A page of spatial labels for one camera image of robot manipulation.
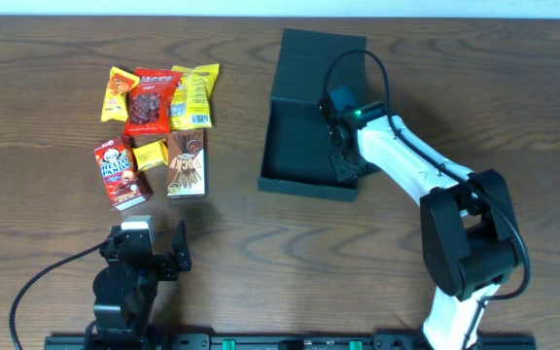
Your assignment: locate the red Hacks candy bag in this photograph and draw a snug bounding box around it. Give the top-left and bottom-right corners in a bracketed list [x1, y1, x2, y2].
[123, 67, 182, 137]

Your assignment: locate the small yellow candy packet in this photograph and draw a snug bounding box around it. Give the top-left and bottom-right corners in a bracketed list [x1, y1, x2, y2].
[133, 139, 168, 172]

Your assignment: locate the yellow orange snack packet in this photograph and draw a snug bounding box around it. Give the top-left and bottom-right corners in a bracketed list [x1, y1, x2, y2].
[101, 66, 140, 123]

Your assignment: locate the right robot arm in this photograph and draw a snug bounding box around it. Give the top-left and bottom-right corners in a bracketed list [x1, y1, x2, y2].
[320, 102, 530, 349]

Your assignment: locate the brown Pocky box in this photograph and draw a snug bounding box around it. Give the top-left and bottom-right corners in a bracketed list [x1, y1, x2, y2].
[167, 129, 206, 199]

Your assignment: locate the red Hello Panda box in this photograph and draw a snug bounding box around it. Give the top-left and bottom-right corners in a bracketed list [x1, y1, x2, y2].
[93, 136, 150, 211]

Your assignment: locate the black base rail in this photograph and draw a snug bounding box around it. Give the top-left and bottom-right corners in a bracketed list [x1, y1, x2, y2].
[44, 332, 538, 350]

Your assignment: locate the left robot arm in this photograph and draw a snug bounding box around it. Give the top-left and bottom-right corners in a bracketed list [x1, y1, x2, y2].
[83, 216, 193, 349]

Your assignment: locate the large yellow snack bag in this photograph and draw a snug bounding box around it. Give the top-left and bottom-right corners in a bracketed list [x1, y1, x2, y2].
[169, 63, 220, 130]

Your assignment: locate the black gift box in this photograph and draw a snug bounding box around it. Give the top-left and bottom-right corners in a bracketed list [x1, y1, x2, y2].
[258, 28, 368, 202]

